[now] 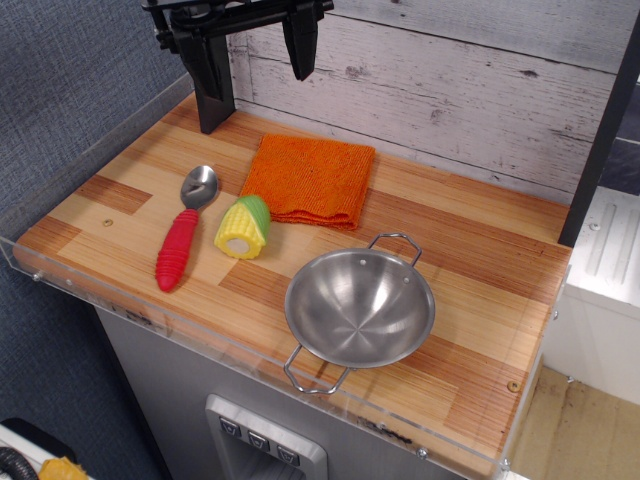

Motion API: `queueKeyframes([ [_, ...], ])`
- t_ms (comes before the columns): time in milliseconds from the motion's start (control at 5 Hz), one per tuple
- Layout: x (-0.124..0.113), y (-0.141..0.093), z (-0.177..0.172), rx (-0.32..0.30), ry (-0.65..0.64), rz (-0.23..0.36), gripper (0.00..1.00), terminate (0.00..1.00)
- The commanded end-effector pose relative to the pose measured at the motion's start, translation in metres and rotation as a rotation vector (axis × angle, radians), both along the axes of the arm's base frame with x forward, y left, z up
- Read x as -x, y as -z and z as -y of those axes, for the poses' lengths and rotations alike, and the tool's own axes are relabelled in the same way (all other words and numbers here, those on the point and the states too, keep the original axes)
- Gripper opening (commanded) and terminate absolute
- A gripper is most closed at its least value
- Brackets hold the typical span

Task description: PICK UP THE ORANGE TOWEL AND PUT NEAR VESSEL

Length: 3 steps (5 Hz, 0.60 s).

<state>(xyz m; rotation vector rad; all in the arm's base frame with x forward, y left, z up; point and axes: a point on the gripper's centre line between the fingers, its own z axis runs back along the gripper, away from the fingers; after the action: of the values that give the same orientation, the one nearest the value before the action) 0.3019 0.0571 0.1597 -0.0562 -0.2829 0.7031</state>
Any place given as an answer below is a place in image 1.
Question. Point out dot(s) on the orange towel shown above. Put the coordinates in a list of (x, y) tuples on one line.
[(311, 181)]

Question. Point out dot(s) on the grey toy fridge cabinet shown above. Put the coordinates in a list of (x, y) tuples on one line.
[(171, 383)]

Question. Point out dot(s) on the black right shelf post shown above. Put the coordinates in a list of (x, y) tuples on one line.
[(612, 117)]

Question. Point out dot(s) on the stainless steel two-handled bowl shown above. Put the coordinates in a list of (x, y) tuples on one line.
[(360, 308)]

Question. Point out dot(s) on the white toy sink unit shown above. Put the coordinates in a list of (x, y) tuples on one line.
[(593, 334)]

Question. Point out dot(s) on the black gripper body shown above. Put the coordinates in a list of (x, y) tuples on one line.
[(221, 18)]

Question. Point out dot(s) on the black shelf post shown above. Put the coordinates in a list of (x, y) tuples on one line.
[(612, 117), (214, 112)]

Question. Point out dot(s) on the clear acrylic guard rail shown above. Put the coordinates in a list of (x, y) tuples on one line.
[(93, 230)]

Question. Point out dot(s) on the black left shelf post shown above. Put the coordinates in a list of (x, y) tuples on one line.
[(214, 112)]

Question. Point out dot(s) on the red-handled metal spoon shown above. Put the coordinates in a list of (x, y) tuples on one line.
[(198, 190)]

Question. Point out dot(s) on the silver dispenser button panel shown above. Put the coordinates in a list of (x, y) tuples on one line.
[(250, 446)]

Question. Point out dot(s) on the yellow green toy corn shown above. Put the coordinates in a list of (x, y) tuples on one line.
[(244, 228)]

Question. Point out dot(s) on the yellow toy at corner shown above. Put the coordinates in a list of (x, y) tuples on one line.
[(61, 469)]

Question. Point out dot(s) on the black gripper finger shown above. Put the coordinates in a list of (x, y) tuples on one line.
[(300, 30), (198, 54)]

